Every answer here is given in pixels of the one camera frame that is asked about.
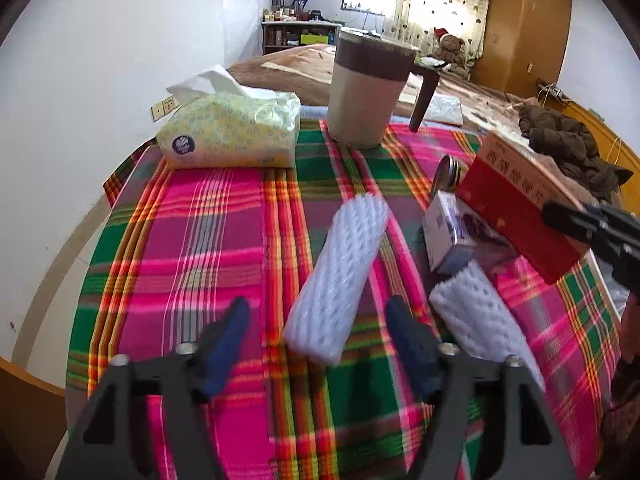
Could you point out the wooden door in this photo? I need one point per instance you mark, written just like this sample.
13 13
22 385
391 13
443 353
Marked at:
25 420

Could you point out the clear plastic packet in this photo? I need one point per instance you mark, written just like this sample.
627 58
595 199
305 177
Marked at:
445 109

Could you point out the wooden headboard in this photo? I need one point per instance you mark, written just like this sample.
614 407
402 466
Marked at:
605 135

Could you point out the plaid tablecloth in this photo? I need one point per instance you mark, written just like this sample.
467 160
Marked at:
200 260

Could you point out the wall socket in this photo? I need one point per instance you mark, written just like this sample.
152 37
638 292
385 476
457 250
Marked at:
165 109

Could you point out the wooden wardrobe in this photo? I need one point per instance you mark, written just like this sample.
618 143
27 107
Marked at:
525 25

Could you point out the long red cardboard box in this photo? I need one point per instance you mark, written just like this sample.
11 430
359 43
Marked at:
510 200

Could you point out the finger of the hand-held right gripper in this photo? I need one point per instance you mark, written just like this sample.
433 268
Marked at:
575 222

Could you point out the brown and beige mug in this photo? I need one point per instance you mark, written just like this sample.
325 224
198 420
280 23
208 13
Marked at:
360 95

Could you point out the teddy bear with red hat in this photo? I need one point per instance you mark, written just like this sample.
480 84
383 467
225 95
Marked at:
450 50

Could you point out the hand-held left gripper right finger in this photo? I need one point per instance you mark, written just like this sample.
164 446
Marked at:
412 350

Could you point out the cluttered shelf desk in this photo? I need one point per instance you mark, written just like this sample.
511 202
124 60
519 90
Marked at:
300 37

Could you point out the brown bed blanket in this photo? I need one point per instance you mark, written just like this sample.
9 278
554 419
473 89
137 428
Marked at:
295 75

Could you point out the red drink can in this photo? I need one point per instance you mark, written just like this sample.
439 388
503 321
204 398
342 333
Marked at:
446 174

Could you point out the small white purple box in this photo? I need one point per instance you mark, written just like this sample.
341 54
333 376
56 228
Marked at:
450 240

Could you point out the yellow tissue pack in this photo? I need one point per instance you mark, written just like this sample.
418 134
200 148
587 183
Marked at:
235 130

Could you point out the patterned curtain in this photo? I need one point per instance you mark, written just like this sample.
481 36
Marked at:
440 0

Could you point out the white foam net sleeve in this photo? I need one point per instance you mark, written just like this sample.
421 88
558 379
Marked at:
340 270
480 320

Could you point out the brown coat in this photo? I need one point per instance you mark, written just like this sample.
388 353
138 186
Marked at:
565 145

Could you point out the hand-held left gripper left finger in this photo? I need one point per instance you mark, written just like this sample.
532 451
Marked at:
225 350

